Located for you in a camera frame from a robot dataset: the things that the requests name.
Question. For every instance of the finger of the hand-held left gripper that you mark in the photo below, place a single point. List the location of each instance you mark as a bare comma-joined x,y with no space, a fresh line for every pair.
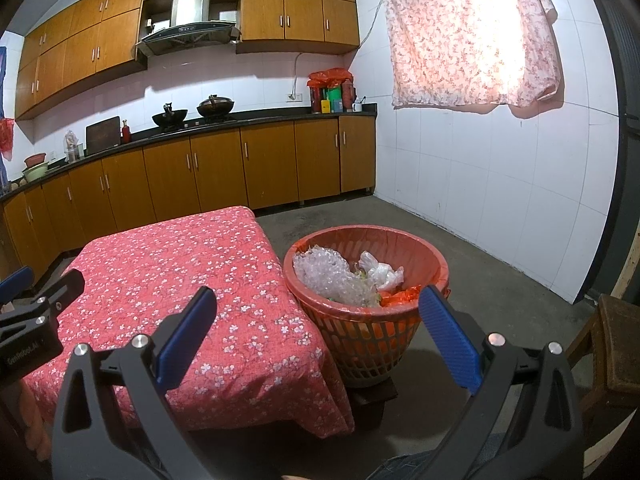
62,287
15,282

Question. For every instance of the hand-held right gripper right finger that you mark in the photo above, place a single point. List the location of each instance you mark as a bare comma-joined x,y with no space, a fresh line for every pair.
452,340

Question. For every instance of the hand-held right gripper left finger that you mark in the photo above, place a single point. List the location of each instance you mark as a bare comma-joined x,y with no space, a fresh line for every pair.
185,340

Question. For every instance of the crinkled red plastic bag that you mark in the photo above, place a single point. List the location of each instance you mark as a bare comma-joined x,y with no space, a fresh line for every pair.
400,296

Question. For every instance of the red plastic basket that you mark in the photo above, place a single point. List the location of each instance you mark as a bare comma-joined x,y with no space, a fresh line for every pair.
370,345

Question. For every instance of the person's left hand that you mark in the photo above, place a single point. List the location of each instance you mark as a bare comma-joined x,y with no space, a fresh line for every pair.
36,417

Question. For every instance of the red floral tablecloth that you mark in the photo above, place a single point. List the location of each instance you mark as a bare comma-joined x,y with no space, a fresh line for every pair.
200,285

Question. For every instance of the dark low stool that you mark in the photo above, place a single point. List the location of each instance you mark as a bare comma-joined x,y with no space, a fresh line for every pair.
375,392

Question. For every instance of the white plastic bag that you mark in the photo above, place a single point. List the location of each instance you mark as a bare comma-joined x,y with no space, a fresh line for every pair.
380,271

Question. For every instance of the pink basin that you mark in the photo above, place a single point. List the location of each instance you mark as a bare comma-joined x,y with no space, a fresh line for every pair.
35,159

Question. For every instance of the crumpled bubble wrap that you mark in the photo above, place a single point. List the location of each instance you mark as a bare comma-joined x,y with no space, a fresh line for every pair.
327,275

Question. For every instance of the hanging red plastic bag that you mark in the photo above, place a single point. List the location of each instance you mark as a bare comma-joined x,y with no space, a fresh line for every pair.
6,137

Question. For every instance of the brown cutting board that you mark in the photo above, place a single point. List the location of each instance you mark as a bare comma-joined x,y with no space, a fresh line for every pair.
102,135

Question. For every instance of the wooden stool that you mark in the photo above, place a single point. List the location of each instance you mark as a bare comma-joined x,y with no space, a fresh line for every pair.
617,340

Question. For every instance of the red bottle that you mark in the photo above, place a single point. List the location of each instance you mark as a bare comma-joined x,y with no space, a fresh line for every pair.
126,132

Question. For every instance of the wooden lower kitchen cabinets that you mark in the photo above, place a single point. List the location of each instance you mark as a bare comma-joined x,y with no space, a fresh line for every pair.
215,170

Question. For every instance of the black kitchen countertop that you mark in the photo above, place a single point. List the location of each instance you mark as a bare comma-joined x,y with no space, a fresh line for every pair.
150,136

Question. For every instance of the black wok with lid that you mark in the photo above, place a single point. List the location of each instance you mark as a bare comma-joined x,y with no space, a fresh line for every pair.
215,107

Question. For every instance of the yellow box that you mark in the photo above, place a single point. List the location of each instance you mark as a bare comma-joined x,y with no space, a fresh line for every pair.
325,106

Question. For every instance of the green box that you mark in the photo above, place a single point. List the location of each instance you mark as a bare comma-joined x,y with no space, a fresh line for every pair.
335,100

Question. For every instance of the red bag over condiments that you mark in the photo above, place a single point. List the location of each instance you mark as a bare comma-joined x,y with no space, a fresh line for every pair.
327,77

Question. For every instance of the steel range hood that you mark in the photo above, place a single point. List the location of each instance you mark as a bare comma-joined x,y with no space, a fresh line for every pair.
187,22

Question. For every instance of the floral hanging cloth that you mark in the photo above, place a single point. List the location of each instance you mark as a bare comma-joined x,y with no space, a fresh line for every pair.
470,35

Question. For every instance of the wall outlet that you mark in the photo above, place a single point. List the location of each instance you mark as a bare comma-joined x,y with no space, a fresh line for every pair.
295,96

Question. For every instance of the wooden upper wall cabinets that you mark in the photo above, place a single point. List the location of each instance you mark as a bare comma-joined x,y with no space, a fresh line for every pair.
200,15

